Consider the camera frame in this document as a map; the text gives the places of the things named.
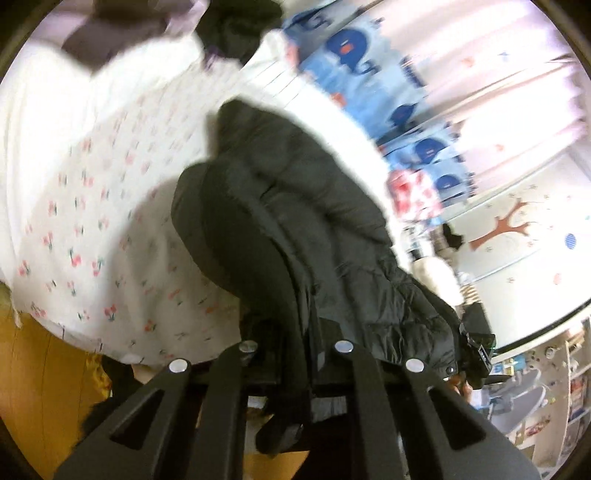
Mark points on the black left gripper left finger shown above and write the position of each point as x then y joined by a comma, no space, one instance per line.
188,422

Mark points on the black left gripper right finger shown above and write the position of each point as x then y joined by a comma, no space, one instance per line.
404,422

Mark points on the black puffer jacket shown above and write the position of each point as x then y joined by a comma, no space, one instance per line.
273,220

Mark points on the white shelf unit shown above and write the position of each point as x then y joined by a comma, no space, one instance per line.
539,398

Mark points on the white fluffy blanket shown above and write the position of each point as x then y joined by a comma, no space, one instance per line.
435,274

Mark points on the pink checkered cloth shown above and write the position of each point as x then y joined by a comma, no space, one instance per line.
414,196

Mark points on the white floral bed sheet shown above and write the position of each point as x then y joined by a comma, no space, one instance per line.
89,164

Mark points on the blue whale pillow near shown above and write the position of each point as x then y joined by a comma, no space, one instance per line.
429,146

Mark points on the blue whale pillow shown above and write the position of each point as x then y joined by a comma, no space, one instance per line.
429,146
343,49

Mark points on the pink patterned curtain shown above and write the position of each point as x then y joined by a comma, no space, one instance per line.
503,76

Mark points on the blue whale pillow far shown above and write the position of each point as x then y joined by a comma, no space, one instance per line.
343,49

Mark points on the brown grey garment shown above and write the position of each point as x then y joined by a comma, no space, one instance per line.
96,34

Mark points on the black garment at bedhead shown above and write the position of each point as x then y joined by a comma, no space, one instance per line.
232,29

